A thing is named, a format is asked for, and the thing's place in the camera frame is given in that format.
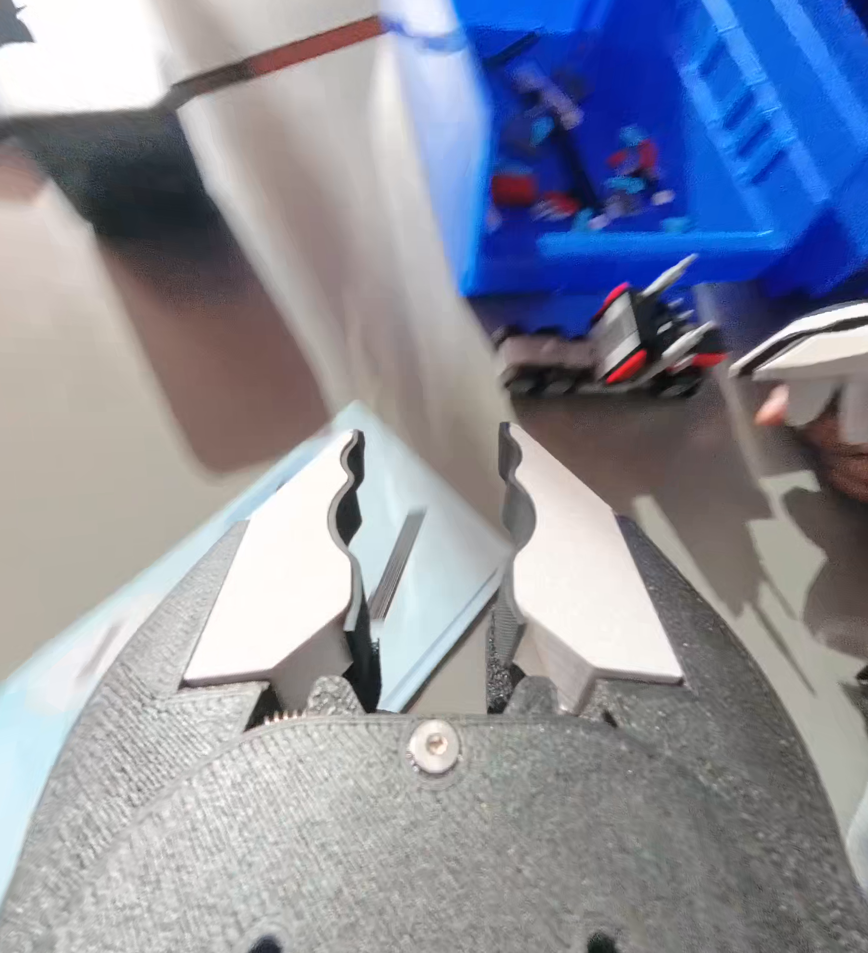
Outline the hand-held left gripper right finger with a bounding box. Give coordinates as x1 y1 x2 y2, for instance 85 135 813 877
486 420 685 716

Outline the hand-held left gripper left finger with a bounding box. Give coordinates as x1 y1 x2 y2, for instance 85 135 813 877
181 428 383 712

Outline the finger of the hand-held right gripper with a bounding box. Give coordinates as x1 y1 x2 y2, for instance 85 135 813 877
750 328 868 448
728 298 868 377

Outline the grey desk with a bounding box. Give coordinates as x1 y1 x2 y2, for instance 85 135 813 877
0 0 868 820

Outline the blue plastic parts bin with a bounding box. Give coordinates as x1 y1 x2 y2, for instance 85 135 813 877
702 0 868 299
385 0 837 336

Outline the red black toy brick truck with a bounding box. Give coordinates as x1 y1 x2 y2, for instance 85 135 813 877
497 253 729 399

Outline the pile of toy bricks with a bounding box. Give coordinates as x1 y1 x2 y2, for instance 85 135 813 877
489 60 695 235

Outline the light blue instruction booklet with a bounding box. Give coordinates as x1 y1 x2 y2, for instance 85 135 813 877
0 402 513 953

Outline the black box with white lid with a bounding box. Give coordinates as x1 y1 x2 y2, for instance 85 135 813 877
0 0 182 120

